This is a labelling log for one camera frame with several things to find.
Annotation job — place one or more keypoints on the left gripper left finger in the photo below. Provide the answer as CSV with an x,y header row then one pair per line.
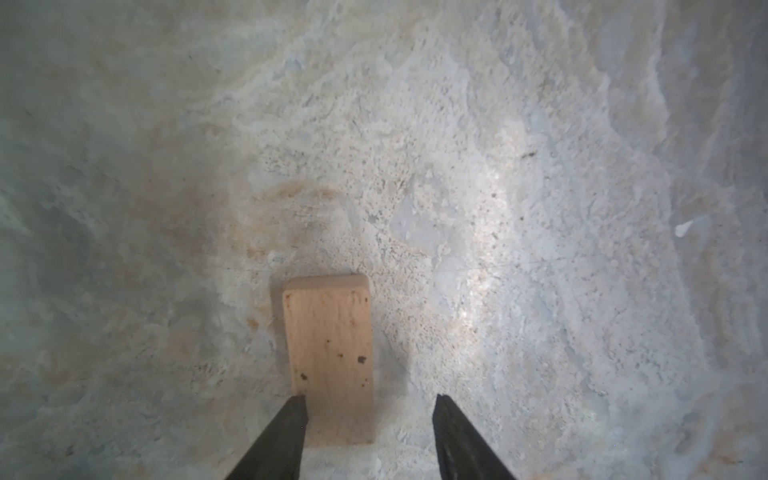
x,y
277,452

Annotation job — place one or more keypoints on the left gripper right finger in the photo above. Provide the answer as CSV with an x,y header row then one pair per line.
x,y
462,453

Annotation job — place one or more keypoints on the plain wooden block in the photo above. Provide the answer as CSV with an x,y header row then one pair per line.
x,y
329,333

